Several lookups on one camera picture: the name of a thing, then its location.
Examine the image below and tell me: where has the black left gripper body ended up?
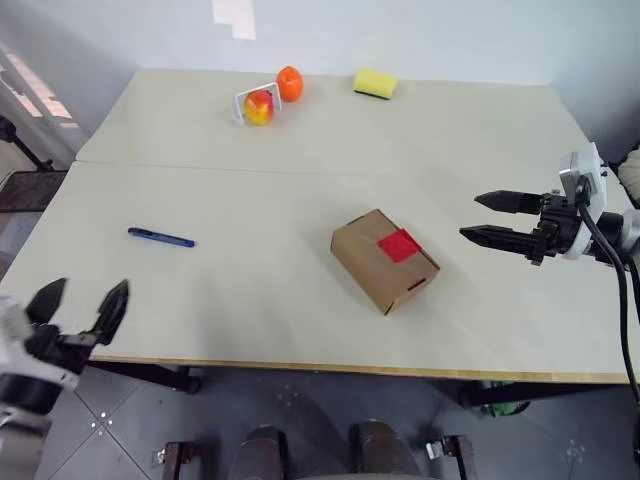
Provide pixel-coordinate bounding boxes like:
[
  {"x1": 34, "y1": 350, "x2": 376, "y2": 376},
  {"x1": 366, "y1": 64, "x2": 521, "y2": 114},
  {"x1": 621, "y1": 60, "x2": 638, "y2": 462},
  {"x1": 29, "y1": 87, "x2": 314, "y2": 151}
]
[{"x1": 22, "y1": 323, "x2": 101, "y2": 379}]

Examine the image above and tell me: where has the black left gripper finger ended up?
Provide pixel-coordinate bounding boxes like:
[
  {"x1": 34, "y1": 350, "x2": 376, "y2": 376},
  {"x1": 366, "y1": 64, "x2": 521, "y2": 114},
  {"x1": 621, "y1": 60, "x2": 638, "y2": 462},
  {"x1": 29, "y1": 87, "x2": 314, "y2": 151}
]
[
  {"x1": 25, "y1": 277, "x2": 69, "y2": 327},
  {"x1": 91, "y1": 278, "x2": 131, "y2": 347}
]

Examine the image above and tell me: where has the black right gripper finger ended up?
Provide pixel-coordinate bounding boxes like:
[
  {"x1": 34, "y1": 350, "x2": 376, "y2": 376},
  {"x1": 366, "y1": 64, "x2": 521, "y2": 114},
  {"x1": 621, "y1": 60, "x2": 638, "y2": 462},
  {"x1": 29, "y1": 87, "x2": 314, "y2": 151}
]
[
  {"x1": 473, "y1": 189, "x2": 544, "y2": 215},
  {"x1": 458, "y1": 224, "x2": 539, "y2": 261}
]

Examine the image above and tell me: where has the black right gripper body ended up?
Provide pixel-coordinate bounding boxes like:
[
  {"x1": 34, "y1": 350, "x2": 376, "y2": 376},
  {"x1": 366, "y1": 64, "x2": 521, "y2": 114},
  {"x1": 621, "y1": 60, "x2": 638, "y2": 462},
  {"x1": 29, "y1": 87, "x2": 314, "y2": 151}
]
[{"x1": 529, "y1": 189, "x2": 589, "y2": 266}]

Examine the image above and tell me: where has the blue pen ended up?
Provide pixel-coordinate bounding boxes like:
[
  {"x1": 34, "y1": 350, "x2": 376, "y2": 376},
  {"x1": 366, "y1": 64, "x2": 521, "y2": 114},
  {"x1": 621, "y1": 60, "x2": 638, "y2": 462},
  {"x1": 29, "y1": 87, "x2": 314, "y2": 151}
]
[{"x1": 127, "y1": 227, "x2": 196, "y2": 250}]

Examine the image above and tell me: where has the red tape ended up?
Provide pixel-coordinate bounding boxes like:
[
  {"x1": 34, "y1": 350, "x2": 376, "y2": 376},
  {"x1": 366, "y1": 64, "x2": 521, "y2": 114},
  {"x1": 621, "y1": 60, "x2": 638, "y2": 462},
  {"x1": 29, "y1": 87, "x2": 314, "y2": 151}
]
[{"x1": 377, "y1": 227, "x2": 421, "y2": 264}]

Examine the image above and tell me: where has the brown cardboard box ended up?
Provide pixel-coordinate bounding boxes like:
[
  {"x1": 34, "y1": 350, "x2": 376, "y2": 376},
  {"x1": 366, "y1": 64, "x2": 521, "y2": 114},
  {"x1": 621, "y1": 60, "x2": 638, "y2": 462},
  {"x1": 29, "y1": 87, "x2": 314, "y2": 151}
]
[{"x1": 329, "y1": 208, "x2": 441, "y2": 316}]

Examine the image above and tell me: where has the green item under table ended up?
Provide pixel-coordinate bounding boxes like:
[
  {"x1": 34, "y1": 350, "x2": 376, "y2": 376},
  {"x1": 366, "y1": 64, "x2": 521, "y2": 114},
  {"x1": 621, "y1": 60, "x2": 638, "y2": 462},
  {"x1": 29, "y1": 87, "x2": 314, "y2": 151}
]
[{"x1": 482, "y1": 380, "x2": 529, "y2": 417}]

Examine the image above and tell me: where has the beige rounded bundle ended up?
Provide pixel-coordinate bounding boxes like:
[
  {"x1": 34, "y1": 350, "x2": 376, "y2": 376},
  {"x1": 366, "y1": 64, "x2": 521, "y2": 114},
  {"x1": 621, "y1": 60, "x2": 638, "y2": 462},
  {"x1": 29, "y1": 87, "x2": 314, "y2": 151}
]
[{"x1": 617, "y1": 144, "x2": 640, "y2": 206}]

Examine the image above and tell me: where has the black tray platform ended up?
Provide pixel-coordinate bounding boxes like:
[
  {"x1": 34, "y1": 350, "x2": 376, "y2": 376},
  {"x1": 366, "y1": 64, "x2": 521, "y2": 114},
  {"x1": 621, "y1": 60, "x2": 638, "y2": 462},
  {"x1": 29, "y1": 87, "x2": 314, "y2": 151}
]
[{"x1": 0, "y1": 169, "x2": 69, "y2": 214}]

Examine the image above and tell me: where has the black tripod stand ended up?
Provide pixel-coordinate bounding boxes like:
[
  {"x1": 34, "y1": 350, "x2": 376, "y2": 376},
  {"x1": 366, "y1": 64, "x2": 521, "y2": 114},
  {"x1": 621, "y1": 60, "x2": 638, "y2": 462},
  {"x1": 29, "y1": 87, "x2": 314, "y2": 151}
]
[{"x1": 0, "y1": 114, "x2": 54, "y2": 174}]

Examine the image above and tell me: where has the yellow sponge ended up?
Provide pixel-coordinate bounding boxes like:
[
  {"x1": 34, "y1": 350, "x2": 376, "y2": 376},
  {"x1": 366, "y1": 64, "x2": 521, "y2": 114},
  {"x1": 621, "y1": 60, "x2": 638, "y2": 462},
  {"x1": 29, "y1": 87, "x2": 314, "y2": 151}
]
[{"x1": 352, "y1": 68, "x2": 400, "y2": 101}]

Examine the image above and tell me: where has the dark rounded shape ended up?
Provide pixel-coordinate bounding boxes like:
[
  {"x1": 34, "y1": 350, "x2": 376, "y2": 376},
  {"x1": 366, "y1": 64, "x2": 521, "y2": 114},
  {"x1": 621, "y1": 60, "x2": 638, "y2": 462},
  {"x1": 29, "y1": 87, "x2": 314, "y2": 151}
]
[
  {"x1": 237, "y1": 424, "x2": 289, "y2": 480},
  {"x1": 349, "y1": 419, "x2": 421, "y2": 480}
]

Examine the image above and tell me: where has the orange fruit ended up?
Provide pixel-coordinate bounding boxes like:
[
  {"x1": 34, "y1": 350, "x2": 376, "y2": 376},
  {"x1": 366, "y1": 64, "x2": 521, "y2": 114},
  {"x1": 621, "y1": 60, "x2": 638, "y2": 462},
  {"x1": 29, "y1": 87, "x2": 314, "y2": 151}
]
[{"x1": 275, "y1": 65, "x2": 305, "y2": 104}]

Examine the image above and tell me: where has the red yellow apple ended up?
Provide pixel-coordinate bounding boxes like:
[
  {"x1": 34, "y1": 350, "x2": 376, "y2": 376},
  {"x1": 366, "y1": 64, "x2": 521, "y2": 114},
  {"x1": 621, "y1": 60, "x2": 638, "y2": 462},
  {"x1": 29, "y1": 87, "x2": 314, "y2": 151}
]
[{"x1": 243, "y1": 89, "x2": 275, "y2": 127}]

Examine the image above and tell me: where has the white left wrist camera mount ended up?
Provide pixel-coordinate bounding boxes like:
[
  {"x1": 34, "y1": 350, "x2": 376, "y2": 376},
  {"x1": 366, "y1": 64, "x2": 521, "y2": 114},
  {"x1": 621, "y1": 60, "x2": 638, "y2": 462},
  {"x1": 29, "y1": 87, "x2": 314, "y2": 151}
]
[{"x1": 0, "y1": 293, "x2": 81, "y2": 394}]

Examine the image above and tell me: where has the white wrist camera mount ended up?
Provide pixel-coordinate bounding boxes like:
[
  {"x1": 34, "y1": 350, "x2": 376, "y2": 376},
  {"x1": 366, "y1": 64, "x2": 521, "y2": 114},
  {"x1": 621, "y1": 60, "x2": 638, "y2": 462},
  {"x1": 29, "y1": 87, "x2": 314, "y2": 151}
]
[
  {"x1": 558, "y1": 141, "x2": 609, "y2": 261},
  {"x1": 0, "y1": 293, "x2": 81, "y2": 394}
]

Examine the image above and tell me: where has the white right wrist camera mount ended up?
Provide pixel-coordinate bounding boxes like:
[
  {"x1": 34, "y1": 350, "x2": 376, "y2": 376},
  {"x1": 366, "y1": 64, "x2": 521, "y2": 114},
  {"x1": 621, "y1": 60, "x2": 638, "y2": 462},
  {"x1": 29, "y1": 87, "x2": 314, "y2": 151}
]
[{"x1": 558, "y1": 141, "x2": 609, "y2": 261}]

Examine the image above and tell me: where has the dark metal caster bracket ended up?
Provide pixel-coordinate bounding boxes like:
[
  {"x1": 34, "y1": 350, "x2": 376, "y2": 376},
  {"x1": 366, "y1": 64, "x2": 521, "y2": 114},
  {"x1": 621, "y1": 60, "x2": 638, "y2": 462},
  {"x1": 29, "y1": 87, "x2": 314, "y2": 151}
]
[
  {"x1": 152, "y1": 439, "x2": 199, "y2": 480},
  {"x1": 427, "y1": 433, "x2": 474, "y2": 480}
]

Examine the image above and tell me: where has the white wire stand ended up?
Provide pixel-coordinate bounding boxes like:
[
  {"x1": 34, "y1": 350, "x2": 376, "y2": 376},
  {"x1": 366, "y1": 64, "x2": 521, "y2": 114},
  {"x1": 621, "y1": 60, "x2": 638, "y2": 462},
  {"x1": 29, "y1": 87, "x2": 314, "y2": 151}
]
[{"x1": 232, "y1": 82, "x2": 284, "y2": 126}]

